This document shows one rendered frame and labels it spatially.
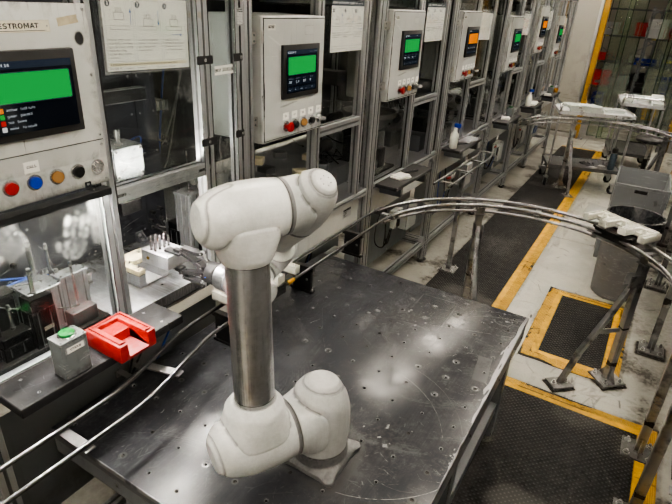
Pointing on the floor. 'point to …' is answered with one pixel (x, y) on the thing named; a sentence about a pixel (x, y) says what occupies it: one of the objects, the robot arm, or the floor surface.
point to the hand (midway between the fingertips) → (174, 258)
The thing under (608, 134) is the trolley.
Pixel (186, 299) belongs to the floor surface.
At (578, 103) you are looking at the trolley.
